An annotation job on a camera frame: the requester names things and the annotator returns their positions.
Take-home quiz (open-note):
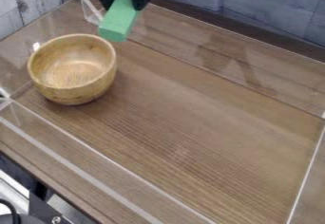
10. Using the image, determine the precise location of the green rectangular block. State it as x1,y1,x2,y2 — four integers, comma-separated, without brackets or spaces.
98,0,139,42

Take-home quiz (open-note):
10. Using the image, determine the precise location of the black metal mount bracket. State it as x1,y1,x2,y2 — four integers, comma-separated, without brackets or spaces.
28,194,63,224

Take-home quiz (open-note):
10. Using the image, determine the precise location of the black cable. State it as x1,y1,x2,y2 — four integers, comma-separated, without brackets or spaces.
0,198,23,224

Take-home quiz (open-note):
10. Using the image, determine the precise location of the wooden bowl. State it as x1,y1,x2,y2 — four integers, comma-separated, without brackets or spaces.
27,33,117,105

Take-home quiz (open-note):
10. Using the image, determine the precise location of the clear acrylic corner bracket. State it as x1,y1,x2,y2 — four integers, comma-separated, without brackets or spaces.
80,0,106,26

